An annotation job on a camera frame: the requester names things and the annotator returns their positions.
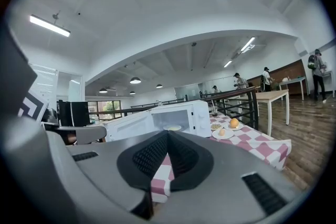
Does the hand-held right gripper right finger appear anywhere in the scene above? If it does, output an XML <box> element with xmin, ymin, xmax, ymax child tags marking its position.
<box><xmin>156</xmin><ymin>130</ymin><xmax>308</xmax><ymax>224</ymax></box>

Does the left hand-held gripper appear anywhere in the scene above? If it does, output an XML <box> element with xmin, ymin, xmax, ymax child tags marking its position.
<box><xmin>2</xmin><ymin>25</ymin><xmax>127</xmax><ymax>224</ymax></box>

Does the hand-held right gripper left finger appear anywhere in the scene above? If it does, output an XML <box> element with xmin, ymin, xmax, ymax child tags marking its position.
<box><xmin>66</xmin><ymin>130</ymin><xmax>169</xmax><ymax>220</ymax></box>

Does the white microwave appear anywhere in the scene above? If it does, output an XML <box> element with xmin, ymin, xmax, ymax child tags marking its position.
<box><xmin>102</xmin><ymin>99</ymin><xmax>213</xmax><ymax>143</ymax></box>

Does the small white dish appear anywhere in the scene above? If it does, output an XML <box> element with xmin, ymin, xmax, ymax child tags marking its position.
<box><xmin>162</xmin><ymin>124</ymin><xmax>182</xmax><ymax>132</ymax></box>

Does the black monitor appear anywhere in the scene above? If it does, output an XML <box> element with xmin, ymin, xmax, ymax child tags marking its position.
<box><xmin>57</xmin><ymin>99</ymin><xmax>91</xmax><ymax>127</ymax></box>

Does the large window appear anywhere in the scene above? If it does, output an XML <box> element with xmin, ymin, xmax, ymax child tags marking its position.
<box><xmin>87</xmin><ymin>100</ymin><xmax>122</xmax><ymax>121</ymax></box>

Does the white plate with bun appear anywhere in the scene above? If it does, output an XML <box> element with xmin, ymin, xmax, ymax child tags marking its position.
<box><xmin>212</xmin><ymin>128</ymin><xmax>234</xmax><ymax>140</ymax></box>

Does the pink checkered tablecloth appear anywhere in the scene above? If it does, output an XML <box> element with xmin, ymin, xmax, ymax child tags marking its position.
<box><xmin>151</xmin><ymin>112</ymin><xmax>292</xmax><ymax>204</ymax></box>

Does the white plate under orange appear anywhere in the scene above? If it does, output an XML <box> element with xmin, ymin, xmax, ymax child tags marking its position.
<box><xmin>224</xmin><ymin>122</ymin><xmax>244</xmax><ymax>131</ymax></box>

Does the black railing with wooden handrail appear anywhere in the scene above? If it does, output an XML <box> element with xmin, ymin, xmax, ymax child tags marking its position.
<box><xmin>89</xmin><ymin>86</ymin><xmax>260</xmax><ymax>131</ymax></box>

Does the glass partition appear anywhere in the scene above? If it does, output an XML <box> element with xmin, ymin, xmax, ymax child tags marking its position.
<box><xmin>174</xmin><ymin>83</ymin><xmax>203</xmax><ymax>100</ymax></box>

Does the wooden top table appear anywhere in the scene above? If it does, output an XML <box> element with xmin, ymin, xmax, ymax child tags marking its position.
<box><xmin>251</xmin><ymin>89</ymin><xmax>290</xmax><ymax>137</ymax></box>

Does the grey top table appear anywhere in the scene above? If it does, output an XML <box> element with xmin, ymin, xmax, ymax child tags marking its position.
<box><xmin>278</xmin><ymin>76</ymin><xmax>308</xmax><ymax>101</ymax></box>

